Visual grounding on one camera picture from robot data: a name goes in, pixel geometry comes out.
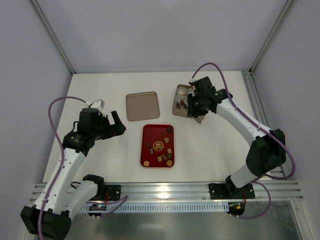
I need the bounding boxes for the metal serving tongs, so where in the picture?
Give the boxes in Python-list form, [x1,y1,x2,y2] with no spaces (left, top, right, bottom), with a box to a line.
[172,100,203,124]

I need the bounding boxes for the beige tin box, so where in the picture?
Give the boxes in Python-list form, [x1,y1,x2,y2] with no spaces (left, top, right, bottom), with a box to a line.
[172,84,205,124]

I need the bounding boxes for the beige tin lid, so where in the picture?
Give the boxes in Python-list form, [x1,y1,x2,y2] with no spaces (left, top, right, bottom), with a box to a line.
[125,91,160,122]

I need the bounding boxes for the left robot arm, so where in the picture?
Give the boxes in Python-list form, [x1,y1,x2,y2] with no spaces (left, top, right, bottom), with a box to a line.
[20,107,126,240]

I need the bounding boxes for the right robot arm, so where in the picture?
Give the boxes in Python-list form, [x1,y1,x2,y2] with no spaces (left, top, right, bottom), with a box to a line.
[187,76,286,199]

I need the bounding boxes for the golden round chocolate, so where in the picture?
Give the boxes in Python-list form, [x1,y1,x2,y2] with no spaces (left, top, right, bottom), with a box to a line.
[166,160,173,167]

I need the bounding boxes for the red rectangular tray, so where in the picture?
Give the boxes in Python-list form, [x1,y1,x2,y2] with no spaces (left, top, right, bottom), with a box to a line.
[140,124,175,169]

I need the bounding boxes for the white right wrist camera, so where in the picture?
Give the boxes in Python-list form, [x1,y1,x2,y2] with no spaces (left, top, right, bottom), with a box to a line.
[188,77,198,86]

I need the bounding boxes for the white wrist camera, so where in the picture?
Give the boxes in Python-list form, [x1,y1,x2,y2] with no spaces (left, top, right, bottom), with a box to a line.
[188,77,198,86]
[84,99,107,118]

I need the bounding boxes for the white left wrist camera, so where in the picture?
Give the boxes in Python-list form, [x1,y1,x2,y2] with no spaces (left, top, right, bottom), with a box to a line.
[84,99,107,118]

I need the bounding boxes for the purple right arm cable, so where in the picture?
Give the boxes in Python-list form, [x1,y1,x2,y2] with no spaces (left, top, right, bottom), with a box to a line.
[191,62,297,221]

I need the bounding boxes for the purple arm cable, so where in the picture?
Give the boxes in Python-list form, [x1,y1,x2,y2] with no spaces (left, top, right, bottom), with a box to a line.
[191,62,297,221]
[37,96,88,238]

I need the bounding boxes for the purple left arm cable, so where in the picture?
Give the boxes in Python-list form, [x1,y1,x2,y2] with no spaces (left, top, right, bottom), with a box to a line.
[37,96,88,238]

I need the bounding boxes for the aluminium frame rail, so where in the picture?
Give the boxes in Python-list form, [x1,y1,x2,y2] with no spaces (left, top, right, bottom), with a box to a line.
[29,181,303,208]

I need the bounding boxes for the white slotted cable duct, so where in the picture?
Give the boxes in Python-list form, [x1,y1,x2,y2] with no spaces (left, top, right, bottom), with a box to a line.
[80,201,229,214]

